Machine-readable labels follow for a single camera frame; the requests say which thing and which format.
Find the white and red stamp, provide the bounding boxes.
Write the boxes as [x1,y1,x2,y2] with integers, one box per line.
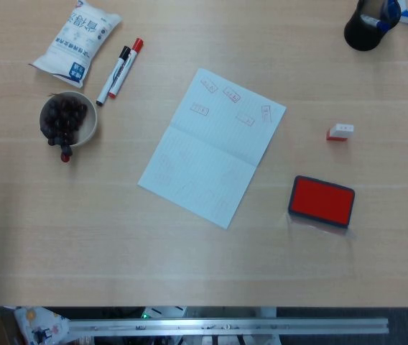
[325,123,355,142]

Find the white paper sheet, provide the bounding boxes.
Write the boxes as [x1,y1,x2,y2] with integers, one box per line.
[137,68,287,230]

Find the red ink pad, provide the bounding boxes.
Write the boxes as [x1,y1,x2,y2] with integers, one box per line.
[287,175,356,227]

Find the beige bowl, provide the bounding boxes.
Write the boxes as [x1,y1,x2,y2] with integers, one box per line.
[39,91,98,149]

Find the red capped whiteboard marker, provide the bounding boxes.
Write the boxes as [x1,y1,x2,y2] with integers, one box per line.
[108,37,145,100]

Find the black capped whiteboard marker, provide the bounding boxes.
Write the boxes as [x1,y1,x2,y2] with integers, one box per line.
[96,45,131,107]

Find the clear ink pad lid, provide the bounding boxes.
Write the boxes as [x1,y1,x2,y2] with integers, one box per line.
[284,212,357,239]

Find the dark grape bunch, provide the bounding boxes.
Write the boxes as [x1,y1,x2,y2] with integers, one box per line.
[42,93,88,164]

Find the white snack bag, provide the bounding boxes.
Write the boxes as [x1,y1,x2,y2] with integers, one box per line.
[28,0,124,89]

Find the black pen holder cup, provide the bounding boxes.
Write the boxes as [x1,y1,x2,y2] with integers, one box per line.
[343,0,402,52]

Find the patterned white bag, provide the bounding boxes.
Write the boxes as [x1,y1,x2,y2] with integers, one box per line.
[13,305,71,345]

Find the blue and white pen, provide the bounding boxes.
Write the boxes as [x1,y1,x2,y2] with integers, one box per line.
[360,14,389,31]

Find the aluminium rail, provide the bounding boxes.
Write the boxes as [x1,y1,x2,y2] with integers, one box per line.
[68,317,389,336]

